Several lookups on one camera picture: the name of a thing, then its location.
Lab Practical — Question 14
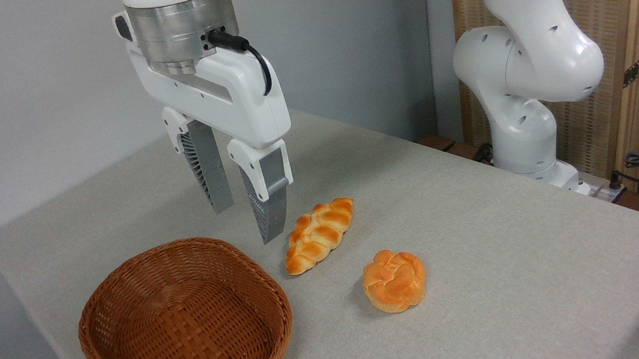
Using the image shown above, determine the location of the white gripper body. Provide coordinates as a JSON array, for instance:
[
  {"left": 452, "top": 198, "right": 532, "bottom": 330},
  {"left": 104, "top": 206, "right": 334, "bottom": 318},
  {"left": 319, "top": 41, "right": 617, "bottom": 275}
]
[{"left": 112, "top": 0, "right": 295, "bottom": 166}]

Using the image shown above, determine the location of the long braided bread loaf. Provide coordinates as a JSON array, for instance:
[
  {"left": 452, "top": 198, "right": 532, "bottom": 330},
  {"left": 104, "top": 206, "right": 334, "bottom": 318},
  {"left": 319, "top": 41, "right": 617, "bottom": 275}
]
[{"left": 278, "top": 196, "right": 362, "bottom": 277}]

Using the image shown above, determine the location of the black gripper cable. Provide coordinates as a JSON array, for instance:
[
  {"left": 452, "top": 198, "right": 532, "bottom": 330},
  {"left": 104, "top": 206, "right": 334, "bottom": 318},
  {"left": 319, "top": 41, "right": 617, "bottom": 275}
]
[{"left": 206, "top": 23, "right": 274, "bottom": 102}]

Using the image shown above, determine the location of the brown wicker basket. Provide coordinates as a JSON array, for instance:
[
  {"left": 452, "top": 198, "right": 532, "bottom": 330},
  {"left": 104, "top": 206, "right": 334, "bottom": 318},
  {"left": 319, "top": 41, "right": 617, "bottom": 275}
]
[{"left": 68, "top": 227, "right": 298, "bottom": 359}]

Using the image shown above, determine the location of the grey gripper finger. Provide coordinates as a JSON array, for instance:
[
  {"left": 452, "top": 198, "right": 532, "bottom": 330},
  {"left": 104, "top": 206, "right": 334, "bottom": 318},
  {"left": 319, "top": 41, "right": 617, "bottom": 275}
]
[
  {"left": 226, "top": 132, "right": 302, "bottom": 249},
  {"left": 160, "top": 99, "right": 236, "bottom": 220}
]

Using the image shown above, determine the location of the round braided bread bun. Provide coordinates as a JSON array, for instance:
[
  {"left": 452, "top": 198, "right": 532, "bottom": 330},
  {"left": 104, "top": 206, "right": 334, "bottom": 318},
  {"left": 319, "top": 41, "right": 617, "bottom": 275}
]
[{"left": 359, "top": 245, "right": 431, "bottom": 317}]

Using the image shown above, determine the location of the grey tablecloth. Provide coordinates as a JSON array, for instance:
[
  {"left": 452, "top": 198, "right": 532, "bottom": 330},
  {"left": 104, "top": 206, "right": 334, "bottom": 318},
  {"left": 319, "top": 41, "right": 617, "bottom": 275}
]
[{"left": 0, "top": 67, "right": 639, "bottom": 359}]

